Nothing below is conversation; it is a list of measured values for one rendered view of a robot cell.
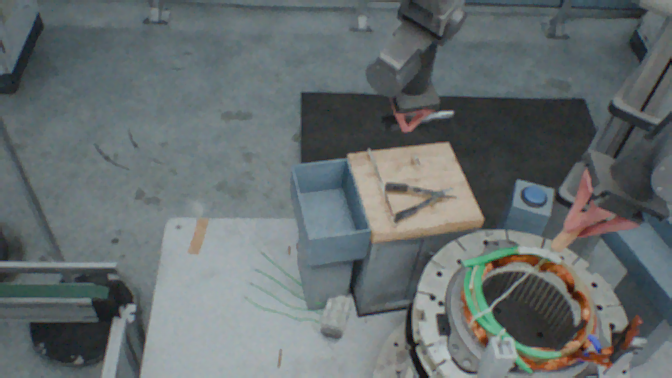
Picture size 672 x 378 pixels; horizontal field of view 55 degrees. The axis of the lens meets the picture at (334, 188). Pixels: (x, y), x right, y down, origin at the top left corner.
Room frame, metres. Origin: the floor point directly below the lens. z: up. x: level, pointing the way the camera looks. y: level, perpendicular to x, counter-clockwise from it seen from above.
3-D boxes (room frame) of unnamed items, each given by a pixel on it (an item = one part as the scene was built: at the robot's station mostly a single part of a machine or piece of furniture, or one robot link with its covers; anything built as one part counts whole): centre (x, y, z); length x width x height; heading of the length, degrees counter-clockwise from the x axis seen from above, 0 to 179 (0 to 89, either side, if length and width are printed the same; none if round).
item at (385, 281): (0.77, -0.14, 0.91); 0.19 x 0.19 x 0.26; 17
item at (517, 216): (0.80, -0.37, 0.91); 0.07 x 0.07 x 0.25; 77
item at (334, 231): (0.72, 0.01, 0.92); 0.17 x 0.11 x 0.28; 17
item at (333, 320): (0.64, -0.03, 0.80); 0.10 x 0.05 x 0.04; 171
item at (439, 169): (0.77, -0.14, 1.05); 0.20 x 0.19 x 0.02; 107
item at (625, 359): (0.42, -0.41, 1.15); 0.03 x 0.02 x 0.12; 91
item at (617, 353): (0.42, -0.39, 1.21); 0.04 x 0.04 x 0.03; 9
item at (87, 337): (0.99, 0.76, 0.01); 0.34 x 0.34 x 0.02
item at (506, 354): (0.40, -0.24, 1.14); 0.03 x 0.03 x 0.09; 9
